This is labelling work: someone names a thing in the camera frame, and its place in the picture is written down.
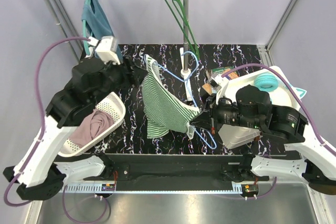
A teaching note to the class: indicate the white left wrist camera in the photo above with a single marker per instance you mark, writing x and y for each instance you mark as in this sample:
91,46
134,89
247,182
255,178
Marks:
106,49

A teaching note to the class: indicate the teal plastic hanger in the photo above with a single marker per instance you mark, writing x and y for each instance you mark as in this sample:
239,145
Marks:
85,31

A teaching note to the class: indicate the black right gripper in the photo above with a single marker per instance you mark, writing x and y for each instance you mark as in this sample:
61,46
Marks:
203,120

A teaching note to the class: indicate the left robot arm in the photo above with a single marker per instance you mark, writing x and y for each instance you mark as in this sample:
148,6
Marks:
38,176

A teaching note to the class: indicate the white perforated plastic basket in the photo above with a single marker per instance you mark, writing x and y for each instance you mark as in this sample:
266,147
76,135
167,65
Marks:
112,105

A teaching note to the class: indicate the teal tank top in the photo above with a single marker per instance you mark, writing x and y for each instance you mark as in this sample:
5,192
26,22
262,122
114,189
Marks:
98,24

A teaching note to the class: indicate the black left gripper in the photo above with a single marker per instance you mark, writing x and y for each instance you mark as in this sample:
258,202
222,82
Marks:
132,75

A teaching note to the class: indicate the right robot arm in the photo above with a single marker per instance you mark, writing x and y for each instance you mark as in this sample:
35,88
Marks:
316,167

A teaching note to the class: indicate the green striped tank top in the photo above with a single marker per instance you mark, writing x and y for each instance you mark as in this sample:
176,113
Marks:
165,106

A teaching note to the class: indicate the green velvet hanger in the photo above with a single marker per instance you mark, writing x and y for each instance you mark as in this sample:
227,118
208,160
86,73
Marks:
177,10

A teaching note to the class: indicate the teal cat-ear headphones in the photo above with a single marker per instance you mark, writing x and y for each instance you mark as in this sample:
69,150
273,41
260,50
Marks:
273,85

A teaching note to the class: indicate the orange cover book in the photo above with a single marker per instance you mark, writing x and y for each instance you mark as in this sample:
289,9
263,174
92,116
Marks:
208,88

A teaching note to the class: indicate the pink tank top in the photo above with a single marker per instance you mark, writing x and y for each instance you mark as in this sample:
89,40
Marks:
91,127

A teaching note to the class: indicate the black mounting base plate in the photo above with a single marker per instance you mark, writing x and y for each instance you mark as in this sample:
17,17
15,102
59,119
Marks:
174,173

